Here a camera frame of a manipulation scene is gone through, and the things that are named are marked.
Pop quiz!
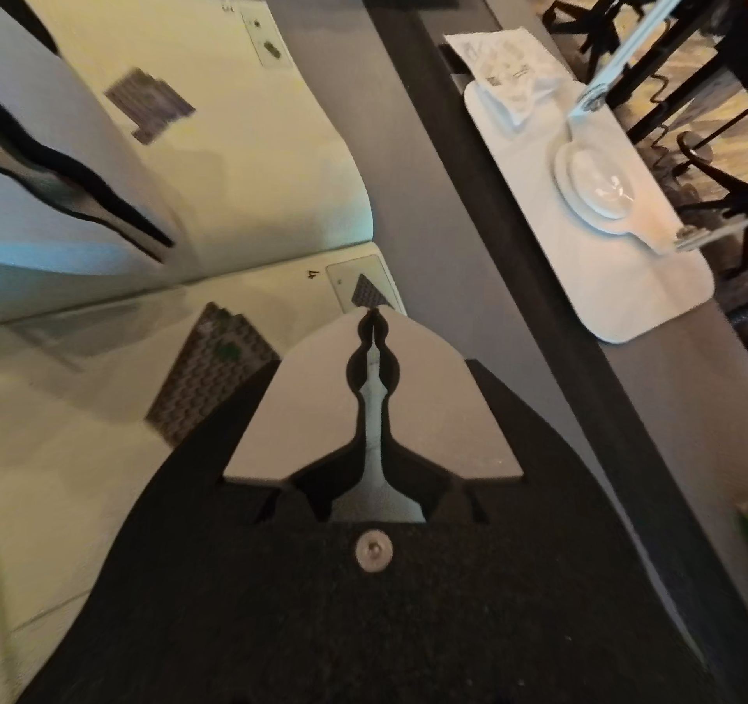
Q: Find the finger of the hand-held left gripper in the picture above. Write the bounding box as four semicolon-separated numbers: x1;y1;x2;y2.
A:
0;9;177;249
0;131;171;263

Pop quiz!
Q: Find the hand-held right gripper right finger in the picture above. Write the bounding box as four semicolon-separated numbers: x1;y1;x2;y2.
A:
380;307;524;483

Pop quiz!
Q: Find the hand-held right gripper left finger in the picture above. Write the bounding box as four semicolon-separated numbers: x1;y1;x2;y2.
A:
224;309;375;485

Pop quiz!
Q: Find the brick instruction booklet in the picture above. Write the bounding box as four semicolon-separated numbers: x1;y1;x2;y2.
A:
0;0;410;681

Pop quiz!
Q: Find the grey desk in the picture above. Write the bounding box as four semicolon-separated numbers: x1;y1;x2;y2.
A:
0;0;649;547
462;0;748;547

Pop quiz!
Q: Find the black office chair base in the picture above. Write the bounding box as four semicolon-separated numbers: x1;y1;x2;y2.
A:
540;0;649;76
672;131;748;284

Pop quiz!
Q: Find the printed clear plastic bag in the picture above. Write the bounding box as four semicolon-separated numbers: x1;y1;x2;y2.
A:
444;29;576;133

